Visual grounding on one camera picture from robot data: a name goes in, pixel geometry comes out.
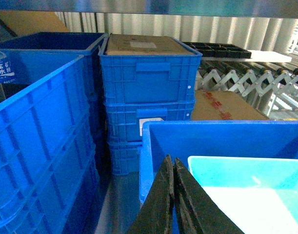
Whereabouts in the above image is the bottom stacked blue crate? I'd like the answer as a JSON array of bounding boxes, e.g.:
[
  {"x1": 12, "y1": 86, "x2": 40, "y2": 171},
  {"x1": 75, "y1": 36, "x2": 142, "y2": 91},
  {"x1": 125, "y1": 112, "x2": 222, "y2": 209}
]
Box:
[{"x1": 108, "y1": 141, "x2": 142, "y2": 176}]

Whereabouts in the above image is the middle stacked blue crate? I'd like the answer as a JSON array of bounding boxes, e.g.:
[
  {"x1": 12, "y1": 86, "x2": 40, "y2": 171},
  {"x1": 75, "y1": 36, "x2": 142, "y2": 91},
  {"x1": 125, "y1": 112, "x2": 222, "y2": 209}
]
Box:
[{"x1": 103, "y1": 99, "x2": 196, "y2": 143}]

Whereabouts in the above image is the expandable roller conveyor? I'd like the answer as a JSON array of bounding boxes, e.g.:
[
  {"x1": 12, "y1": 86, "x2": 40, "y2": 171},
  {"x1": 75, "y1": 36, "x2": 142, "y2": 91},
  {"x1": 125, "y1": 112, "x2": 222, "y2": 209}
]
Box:
[{"x1": 195, "y1": 52, "x2": 298, "y2": 120}]

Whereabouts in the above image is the clear water bottle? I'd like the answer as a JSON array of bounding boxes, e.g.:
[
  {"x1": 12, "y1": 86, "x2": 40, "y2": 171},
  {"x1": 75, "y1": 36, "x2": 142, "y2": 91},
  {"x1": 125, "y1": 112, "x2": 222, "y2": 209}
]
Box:
[{"x1": 0, "y1": 51, "x2": 17, "y2": 84}]

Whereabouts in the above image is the stacked blue crate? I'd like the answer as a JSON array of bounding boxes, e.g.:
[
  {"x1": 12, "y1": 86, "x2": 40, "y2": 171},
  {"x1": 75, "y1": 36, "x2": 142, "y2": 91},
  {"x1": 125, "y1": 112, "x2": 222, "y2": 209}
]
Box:
[
  {"x1": 103, "y1": 99, "x2": 196, "y2": 143},
  {"x1": 108, "y1": 141, "x2": 142, "y2": 176}
]

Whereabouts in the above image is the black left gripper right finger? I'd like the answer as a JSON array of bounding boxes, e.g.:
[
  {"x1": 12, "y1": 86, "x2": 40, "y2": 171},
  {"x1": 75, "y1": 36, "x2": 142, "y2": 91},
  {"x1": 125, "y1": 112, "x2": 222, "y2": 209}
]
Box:
[{"x1": 174, "y1": 158, "x2": 243, "y2": 234}]

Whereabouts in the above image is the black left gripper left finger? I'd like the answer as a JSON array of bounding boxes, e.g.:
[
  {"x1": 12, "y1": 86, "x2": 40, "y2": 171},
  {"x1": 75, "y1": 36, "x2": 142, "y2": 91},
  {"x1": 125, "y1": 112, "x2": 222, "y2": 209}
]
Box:
[{"x1": 127, "y1": 155, "x2": 175, "y2": 234}]

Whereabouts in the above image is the brown cardboard sheet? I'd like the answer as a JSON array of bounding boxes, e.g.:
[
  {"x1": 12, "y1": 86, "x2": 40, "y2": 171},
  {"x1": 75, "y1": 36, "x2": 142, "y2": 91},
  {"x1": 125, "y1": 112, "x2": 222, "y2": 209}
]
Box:
[{"x1": 106, "y1": 34, "x2": 192, "y2": 56}]

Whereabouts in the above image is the turquoise plastic bin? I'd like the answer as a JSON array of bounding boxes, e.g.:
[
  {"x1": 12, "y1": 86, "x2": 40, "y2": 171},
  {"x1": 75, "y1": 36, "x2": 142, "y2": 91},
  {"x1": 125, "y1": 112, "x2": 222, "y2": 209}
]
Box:
[{"x1": 188, "y1": 156, "x2": 298, "y2": 234}]

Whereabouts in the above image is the large blue crate below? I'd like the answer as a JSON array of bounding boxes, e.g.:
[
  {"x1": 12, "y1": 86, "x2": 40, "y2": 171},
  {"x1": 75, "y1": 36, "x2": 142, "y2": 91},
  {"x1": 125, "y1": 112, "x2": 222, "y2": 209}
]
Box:
[{"x1": 139, "y1": 120, "x2": 298, "y2": 202}]

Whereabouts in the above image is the blue crate with cardboard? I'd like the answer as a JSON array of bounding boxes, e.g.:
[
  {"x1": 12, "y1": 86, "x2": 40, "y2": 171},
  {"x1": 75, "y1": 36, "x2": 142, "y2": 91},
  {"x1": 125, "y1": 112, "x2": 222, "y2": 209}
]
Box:
[{"x1": 99, "y1": 35, "x2": 202, "y2": 105}]

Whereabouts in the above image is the brown cardboard box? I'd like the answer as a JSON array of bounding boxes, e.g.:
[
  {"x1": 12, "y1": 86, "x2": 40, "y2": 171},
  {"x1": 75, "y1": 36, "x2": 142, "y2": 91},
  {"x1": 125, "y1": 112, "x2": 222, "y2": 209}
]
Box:
[{"x1": 191, "y1": 90, "x2": 269, "y2": 120}]

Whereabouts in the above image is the black compartment tray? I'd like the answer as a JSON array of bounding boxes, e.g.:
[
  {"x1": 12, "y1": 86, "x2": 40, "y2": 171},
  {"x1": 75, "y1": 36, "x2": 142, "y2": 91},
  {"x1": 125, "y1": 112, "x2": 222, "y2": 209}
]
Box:
[{"x1": 183, "y1": 42, "x2": 252, "y2": 59}]

